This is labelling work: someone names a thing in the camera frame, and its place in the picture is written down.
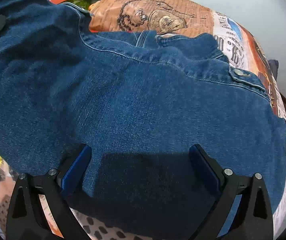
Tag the blue denim jacket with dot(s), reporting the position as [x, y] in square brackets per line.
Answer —
[133, 117]

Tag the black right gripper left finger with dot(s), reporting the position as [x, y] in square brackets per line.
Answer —
[26, 218]

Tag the newspaper print bed sheet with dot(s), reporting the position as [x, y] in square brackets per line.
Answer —
[183, 20]

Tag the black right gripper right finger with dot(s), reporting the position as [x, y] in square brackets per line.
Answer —
[253, 218]

